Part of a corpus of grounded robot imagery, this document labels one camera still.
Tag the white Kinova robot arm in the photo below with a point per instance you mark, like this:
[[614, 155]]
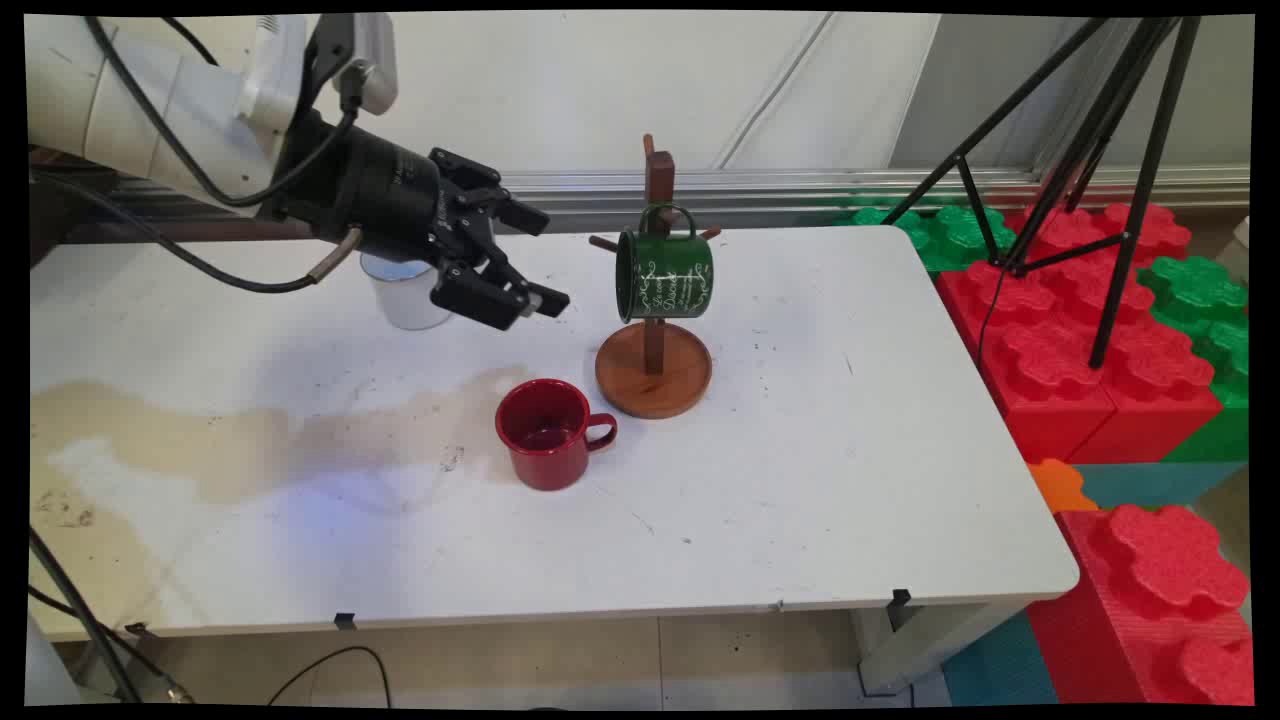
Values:
[[150, 110]]

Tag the white table leg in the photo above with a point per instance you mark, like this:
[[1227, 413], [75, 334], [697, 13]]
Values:
[[930, 640]]

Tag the red enamel mug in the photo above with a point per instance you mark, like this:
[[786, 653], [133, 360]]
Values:
[[550, 455]]

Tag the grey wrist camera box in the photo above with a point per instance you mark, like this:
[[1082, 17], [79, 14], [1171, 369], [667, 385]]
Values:
[[375, 60]]

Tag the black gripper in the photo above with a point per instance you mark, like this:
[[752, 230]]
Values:
[[370, 195]]

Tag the wooden mug tree stand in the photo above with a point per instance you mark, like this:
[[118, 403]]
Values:
[[655, 385]]

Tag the white enamel mug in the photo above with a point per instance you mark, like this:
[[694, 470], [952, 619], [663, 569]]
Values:
[[400, 300]]

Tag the green enamel mug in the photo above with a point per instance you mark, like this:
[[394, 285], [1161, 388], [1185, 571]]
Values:
[[670, 275]]

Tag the teal foam mat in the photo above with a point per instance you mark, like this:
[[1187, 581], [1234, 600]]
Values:
[[1150, 483]]

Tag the orange foam piece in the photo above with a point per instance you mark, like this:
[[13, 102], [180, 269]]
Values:
[[1058, 485]]

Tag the black tripod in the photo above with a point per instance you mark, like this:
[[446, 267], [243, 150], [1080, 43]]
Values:
[[1105, 120]]

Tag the green foam block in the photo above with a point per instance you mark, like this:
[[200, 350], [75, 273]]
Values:
[[1200, 300], [950, 235]]

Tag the aluminium wall rail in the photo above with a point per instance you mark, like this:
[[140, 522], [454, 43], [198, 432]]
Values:
[[780, 185]]

